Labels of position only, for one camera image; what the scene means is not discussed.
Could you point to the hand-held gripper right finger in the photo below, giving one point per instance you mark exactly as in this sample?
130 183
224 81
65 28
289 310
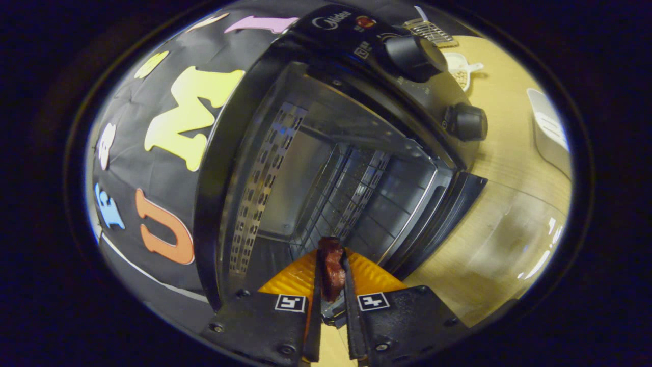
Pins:
352 326

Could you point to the metal spoon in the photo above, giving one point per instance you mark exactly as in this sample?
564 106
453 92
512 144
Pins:
420 12

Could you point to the white rectangular dish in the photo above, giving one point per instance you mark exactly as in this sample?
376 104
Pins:
547 137

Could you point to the brown meat patty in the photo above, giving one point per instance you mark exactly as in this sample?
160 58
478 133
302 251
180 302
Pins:
332 270

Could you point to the white divided bean dish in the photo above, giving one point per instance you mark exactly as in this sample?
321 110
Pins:
458 63

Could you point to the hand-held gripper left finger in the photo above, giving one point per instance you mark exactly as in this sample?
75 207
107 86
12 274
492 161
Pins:
313 326

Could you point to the black toaster oven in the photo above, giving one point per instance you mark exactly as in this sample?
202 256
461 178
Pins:
417 56

